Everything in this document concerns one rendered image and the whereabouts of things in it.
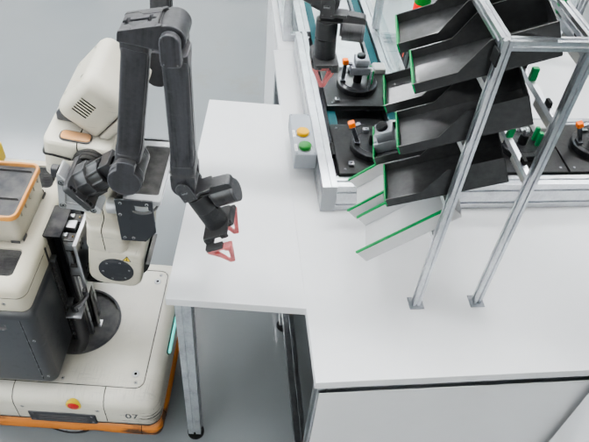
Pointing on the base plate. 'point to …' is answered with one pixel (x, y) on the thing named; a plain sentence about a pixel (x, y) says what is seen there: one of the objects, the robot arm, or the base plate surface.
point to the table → (217, 130)
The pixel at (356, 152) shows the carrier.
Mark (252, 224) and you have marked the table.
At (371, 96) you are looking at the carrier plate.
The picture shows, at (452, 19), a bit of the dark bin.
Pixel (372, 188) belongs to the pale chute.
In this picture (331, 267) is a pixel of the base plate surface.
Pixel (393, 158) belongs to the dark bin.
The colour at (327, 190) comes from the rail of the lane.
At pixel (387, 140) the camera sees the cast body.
